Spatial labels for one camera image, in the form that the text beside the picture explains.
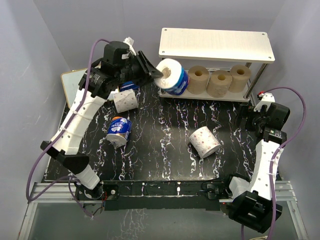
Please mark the white red-dotted roll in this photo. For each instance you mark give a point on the white red-dotted roll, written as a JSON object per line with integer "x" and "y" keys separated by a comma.
{"x": 204, "y": 142}
{"x": 125, "y": 101}

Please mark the small framed whiteboard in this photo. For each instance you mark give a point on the small framed whiteboard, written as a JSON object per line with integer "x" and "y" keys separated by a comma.
{"x": 70, "y": 83}

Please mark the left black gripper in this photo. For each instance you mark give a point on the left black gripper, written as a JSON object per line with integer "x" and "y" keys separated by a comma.
{"x": 145, "y": 78}

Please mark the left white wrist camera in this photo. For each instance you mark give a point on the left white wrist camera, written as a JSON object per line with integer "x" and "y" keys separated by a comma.
{"x": 130, "y": 52}

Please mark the brown roll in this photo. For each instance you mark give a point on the brown roll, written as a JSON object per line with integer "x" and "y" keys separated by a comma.
{"x": 219, "y": 83}
{"x": 198, "y": 79}
{"x": 240, "y": 76}

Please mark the blue roll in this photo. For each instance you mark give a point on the blue roll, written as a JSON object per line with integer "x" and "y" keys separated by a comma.
{"x": 175, "y": 79}
{"x": 119, "y": 131}

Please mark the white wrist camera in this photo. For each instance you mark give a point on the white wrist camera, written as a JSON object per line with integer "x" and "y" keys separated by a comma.
{"x": 130, "y": 52}
{"x": 265, "y": 99}

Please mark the blue stapler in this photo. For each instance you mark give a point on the blue stapler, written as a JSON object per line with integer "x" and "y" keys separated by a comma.
{"x": 129, "y": 85}

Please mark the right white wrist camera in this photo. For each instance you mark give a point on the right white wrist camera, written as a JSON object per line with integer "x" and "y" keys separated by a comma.
{"x": 265, "y": 99}

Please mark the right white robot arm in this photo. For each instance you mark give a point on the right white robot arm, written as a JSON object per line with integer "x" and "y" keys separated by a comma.
{"x": 252, "y": 204}

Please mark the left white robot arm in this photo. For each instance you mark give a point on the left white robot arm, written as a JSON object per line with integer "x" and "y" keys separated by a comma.
{"x": 120, "y": 63}

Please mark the aluminium front rail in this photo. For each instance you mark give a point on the aluminium front rail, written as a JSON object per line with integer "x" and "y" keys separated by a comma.
{"x": 124, "y": 195}

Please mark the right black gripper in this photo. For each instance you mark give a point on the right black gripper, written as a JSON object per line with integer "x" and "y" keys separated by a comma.
{"x": 244, "y": 111}

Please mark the white two-tier shelf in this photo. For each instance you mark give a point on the white two-tier shelf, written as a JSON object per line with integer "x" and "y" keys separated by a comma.
{"x": 222, "y": 46}

